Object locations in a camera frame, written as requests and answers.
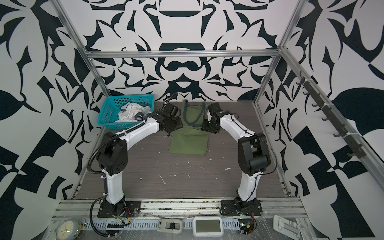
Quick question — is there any green tank top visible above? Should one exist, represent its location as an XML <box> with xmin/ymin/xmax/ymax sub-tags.
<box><xmin>169</xmin><ymin>100</ymin><xmax>209</xmax><ymax>156</ymax></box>

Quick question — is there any white grey tank top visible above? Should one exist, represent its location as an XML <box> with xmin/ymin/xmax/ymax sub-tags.
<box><xmin>115</xmin><ymin>103</ymin><xmax>152</xmax><ymax>123</ymax></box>

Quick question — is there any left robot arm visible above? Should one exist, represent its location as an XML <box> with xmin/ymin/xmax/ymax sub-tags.
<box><xmin>95</xmin><ymin>103</ymin><xmax>183</xmax><ymax>215</ymax></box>

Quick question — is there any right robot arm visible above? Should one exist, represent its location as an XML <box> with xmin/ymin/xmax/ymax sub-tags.
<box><xmin>202</xmin><ymin>103</ymin><xmax>271</xmax><ymax>206</ymax></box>

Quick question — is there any teal plastic basket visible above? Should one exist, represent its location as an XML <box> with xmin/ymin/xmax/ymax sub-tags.
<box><xmin>97</xmin><ymin>94</ymin><xmax>155</xmax><ymax>130</ymax></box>

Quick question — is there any white digital display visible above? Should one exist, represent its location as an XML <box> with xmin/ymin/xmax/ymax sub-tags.
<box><xmin>193</xmin><ymin>216</ymin><xmax>224</xmax><ymax>237</ymax></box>

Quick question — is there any small green circuit board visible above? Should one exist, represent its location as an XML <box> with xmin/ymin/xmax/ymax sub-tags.
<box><xmin>239</xmin><ymin>219</ymin><xmax>257</xmax><ymax>235</ymax></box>

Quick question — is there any white plastic stand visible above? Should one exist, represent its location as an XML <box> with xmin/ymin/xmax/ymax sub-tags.
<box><xmin>273</xmin><ymin>215</ymin><xmax>301</xmax><ymax>240</ymax></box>

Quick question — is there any analog clock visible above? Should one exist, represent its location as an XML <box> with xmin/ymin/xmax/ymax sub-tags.
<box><xmin>56</xmin><ymin>219</ymin><xmax>81</xmax><ymax>240</ymax></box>

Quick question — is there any black corrugated cable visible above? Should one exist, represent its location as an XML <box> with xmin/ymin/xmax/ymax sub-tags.
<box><xmin>86</xmin><ymin>92</ymin><xmax>179</xmax><ymax>238</ymax></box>

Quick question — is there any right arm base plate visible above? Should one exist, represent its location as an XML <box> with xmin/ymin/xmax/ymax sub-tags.
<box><xmin>219</xmin><ymin>198</ymin><xmax>263</xmax><ymax>216</ymax></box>

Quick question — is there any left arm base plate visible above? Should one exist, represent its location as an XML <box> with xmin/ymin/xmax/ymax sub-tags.
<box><xmin>97</xmin><ymin>200</ymin><xmax>142</xmax><ymax>218</ymax></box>

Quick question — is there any grey wall hook rack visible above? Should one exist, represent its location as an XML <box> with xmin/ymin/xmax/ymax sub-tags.
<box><xmin>297</xmin><ymin>72</ymin><xmax>367</xmax><ymax>159</ymax></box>

